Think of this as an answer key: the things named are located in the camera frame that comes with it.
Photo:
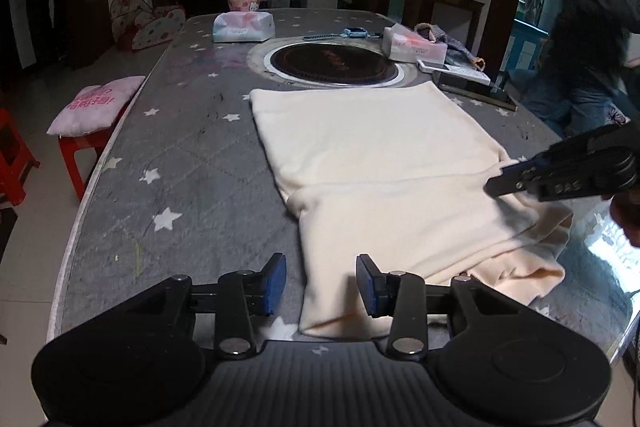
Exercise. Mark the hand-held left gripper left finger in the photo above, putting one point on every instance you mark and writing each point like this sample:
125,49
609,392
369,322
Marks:
275,282

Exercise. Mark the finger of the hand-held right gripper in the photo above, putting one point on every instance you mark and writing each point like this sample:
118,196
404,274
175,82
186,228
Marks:
560,187
575,149

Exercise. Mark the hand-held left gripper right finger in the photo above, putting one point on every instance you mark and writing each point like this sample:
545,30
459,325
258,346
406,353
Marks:
367,282

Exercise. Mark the cream garment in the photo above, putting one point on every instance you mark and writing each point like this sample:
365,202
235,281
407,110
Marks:
380,147

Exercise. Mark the person's right hand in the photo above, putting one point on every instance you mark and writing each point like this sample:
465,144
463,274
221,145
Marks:
627,217

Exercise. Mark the black smartphone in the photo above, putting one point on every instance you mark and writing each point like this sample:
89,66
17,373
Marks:
475,89

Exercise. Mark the white remote control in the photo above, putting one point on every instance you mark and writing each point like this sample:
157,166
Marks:
450,69

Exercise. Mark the blue knitted bag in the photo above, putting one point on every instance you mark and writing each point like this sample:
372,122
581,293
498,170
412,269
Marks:
457,49

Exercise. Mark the open white tissue pack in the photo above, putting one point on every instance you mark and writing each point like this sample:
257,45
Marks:
412,47

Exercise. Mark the round black induction hob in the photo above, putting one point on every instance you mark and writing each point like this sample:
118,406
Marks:
330,59

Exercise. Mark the red plastic stool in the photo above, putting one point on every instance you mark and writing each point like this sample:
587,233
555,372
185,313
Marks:
15,157
70,152

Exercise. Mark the blue smartwatch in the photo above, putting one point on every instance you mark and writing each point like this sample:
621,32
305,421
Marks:
352,33

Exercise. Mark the pink checkered cushion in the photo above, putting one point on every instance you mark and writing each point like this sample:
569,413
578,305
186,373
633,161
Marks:
95,104

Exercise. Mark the pink white tissue pack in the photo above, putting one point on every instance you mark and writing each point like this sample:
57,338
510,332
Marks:
242,27

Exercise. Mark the polka dot play tent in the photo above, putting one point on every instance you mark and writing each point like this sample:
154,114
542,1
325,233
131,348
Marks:
155,29

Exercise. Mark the pink bowl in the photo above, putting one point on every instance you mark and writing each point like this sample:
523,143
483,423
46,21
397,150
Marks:
244,3

